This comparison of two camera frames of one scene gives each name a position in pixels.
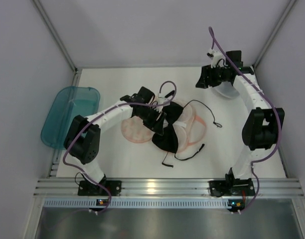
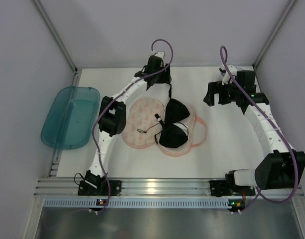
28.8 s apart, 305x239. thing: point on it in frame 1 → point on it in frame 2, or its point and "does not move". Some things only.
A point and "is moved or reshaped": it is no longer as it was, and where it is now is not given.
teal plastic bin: (68, 102) does not move
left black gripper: (155, 121) → (162, 78)
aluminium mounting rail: (169, 187) does not move
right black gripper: (205, 76) → (216, 90)
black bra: (168, 140) is moved or reshaped
